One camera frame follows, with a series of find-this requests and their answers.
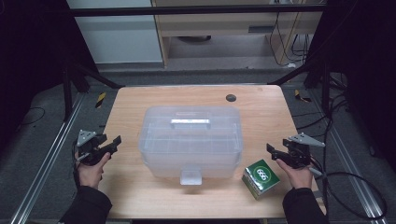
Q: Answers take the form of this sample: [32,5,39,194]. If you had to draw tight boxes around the black metal stand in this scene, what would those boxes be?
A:
[267,59,332,116]
[60,59,125,122]

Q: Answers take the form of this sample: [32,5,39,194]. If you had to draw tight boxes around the thin black floor cable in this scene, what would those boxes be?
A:
[20,106,47,126]

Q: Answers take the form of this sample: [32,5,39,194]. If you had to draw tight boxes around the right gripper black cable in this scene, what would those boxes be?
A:
[307,155,328,188]

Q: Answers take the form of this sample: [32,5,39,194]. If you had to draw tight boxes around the dark curtain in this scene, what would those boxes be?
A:
[0,0,98,150]
[306,0,396,172]

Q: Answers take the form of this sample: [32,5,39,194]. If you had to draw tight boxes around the black looped floor cable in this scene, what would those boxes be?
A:
[323,172,389,220]

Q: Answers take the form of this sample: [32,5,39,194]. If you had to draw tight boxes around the black yellow striped tape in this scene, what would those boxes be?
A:
[94,91,107,109]
[293,89,312,104]

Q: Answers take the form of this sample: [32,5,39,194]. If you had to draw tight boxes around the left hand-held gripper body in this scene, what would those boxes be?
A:
[76,129,110,166]

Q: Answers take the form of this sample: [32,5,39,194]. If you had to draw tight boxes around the clear plastic storage box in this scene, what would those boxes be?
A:
[137,105,244,187]

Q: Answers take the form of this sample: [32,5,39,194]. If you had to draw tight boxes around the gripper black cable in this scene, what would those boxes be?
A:
[307,155,328,188]
[72,141,82,188]

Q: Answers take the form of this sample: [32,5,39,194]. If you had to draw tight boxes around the tangled black floor cables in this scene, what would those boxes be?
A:
[292,91,354,139]

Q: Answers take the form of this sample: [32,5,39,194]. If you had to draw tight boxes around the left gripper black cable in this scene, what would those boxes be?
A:
[72,141,82,188]

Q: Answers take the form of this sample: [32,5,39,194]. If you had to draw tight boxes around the green cardboard box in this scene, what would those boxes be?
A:
[241,159,280,201]

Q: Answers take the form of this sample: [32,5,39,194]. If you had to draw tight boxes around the person's right hand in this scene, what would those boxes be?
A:
[276,159,314,190]

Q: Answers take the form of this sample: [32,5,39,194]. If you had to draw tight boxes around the aluminium floor rail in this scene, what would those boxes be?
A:
[8,92,87,224]
[311,90,389,224]

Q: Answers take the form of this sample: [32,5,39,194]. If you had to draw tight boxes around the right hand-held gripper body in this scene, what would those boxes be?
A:
[281,133,326,170]

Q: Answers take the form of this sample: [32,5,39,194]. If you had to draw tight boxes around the black cables under desk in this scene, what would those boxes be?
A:
[269,12,312,68]

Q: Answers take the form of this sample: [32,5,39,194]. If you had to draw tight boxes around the black horizontal frame bar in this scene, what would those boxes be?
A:
[66,4,326,17]

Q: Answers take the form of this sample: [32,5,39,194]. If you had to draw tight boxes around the white cabinet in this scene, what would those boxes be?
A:
[65,0,163,64]

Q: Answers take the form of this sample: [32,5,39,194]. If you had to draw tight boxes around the light wooden desk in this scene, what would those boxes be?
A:
[151,0,323,68]

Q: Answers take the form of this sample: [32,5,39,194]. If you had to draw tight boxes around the person's left hand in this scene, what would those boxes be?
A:
[76,152,111,189]

